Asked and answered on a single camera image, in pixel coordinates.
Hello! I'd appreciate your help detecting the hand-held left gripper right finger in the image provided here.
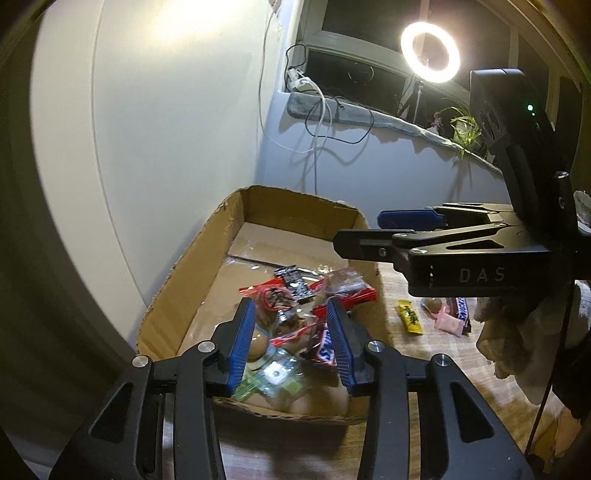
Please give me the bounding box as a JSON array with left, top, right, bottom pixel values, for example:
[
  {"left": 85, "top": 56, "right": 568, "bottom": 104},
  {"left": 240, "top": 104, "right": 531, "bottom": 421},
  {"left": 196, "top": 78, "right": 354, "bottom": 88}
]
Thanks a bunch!
[{"left": 325, "top": 299, "right": 536, "bottom": 480}]

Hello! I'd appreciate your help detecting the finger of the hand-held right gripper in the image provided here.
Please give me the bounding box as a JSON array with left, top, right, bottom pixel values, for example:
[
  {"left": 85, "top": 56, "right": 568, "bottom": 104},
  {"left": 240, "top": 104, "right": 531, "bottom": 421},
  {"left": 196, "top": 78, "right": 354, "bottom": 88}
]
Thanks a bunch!
[
  {"left": 332, "top": 220, "right": 551, "bottom": 271},
  {"left": 378, "top": 202, "right": 519, "bottom": 230}
]

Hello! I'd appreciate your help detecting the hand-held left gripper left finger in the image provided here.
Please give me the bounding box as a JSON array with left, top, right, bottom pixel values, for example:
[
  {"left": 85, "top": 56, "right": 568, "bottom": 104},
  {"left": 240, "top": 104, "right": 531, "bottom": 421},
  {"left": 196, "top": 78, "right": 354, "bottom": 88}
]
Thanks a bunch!
[{"left": 48, "top": 298, "right": 257, "bottom": 480}]

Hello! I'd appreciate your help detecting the brown chocolate bar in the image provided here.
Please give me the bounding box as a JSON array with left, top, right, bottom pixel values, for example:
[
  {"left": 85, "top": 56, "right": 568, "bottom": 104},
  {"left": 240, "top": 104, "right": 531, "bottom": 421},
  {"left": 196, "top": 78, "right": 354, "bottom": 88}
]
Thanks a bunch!
[
  {"left": 454, "top": 296, "right": 477, "bottom": 336},
  {"left": 301, "top": 329, "right": 341, "bottom": 368}
]

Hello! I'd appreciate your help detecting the green clear snack packet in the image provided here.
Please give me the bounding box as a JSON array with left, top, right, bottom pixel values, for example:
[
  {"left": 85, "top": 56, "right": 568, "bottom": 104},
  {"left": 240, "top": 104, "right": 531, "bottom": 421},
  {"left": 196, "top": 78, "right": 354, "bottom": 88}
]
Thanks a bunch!
[{"left": 235, "top": 348, "right": 309, "bottom": 409}]

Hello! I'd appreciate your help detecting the red-edged brownie packet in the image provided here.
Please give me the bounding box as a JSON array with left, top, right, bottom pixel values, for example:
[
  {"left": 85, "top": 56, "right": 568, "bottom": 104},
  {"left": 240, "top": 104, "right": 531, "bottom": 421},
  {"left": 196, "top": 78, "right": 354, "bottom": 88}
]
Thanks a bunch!
[
  {"left": 238, "top": 278, "right": 306, "bottom": 341},
  {"left": 270, "top": 268, "right": 378, "bottom": 348}
]

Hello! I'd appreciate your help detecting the brown cardboard box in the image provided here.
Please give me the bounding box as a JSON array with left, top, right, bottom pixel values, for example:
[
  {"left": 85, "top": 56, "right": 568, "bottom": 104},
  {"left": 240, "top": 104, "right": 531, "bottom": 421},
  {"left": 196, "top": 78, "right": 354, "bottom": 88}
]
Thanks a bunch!
[{"left": 136, "top": 185, "right": 382, "bottom": 424}]

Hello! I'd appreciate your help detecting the black snack packet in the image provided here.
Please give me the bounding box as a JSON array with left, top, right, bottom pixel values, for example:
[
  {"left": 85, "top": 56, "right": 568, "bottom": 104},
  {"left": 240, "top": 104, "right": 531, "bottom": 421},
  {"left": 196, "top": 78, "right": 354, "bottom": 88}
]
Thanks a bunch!
[{"left": 274, "top": 264, "right": 320, "bottom": 304}]

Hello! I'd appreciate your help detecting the person's right hand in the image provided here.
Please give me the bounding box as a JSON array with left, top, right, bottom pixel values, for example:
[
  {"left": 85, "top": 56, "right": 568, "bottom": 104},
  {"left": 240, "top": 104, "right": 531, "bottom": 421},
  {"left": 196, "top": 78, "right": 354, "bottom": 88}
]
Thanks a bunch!
[{"left": 477, "top": 281, "right": 591, "bottom": 407}]

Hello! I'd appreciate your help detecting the pink snack packet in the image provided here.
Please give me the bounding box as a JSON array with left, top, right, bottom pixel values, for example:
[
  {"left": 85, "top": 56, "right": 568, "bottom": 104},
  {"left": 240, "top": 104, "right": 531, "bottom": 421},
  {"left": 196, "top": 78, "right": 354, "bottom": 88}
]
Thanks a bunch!
[{"left": 433, "top": 304, "right": 465, "bottom": 336}]

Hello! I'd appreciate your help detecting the yellow candy packet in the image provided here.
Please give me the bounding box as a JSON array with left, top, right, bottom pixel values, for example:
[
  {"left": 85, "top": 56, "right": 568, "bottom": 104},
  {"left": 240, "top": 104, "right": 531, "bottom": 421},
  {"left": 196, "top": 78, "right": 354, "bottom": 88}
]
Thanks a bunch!
[{"left": 397, "top": 299, "right": 424, "bottom": 336}]

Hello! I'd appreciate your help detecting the checkered tablecloth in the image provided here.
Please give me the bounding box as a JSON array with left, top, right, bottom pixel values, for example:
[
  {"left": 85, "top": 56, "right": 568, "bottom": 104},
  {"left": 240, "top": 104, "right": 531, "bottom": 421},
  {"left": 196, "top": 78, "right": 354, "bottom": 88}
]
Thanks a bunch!
[{"left": 215, "top": 258, "right": 575, "bottom": 480}]

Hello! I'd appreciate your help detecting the grey windowsill cover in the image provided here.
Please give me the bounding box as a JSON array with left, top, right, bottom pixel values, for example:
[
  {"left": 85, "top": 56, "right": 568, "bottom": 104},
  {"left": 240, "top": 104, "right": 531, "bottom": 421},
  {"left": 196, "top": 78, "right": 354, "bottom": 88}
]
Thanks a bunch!
[{"left": 286, "top": 90, "right": 505, "bottom": 175}]

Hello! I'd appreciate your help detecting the potted spider plant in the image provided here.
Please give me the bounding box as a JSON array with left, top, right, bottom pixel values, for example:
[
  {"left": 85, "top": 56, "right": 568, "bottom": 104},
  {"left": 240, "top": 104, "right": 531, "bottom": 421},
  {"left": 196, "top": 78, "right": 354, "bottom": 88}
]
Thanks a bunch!
[{"left": 441, "top": 105, "right": 492, "bottom": 161}]

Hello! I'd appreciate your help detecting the white power strip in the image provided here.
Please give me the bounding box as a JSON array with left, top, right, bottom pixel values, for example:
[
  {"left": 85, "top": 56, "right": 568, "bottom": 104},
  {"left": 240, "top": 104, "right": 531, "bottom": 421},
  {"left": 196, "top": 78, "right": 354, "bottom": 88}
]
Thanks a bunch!
[{"left": 285, "top": 68, "right": 320, "bottom": 94}]

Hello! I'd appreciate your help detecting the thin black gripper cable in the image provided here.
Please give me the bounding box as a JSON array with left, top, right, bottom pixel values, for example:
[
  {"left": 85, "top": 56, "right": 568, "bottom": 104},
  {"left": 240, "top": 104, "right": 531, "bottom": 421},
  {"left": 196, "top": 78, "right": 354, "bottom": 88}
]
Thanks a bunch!
[{"left": 524, "top": 295, "right": 571, "bottom": 455}]

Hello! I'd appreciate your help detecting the white charger cable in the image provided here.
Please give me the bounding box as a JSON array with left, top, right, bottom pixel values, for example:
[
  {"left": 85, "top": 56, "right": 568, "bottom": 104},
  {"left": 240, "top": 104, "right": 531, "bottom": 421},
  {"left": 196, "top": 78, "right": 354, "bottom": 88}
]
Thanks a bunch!
[{"left": 302, "top": 78, "right": 334, "bottom": 197}]

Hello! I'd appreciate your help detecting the ring light tripod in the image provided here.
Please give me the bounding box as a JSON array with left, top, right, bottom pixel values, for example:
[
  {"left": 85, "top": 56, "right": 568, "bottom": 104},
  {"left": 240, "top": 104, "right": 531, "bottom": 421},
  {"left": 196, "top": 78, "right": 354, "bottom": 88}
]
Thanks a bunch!
[{"left": 398, "top": 78, "right": 426, "bottom": 123}]

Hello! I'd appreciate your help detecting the white window frame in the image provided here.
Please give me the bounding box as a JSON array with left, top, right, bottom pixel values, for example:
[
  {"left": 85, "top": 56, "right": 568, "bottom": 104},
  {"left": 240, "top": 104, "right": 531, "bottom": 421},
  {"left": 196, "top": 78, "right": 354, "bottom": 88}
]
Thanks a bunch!
[{"left": 283, "top": 0, "right": 476, "bottom": 125}]

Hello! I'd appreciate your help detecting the thin white hanging cable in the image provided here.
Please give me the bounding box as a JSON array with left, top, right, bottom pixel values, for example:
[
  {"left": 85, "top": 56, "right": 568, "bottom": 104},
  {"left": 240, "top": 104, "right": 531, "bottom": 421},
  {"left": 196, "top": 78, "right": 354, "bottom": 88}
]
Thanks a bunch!
[{"left": 256, "top": 0, "right": 315, "bottom": 155}]

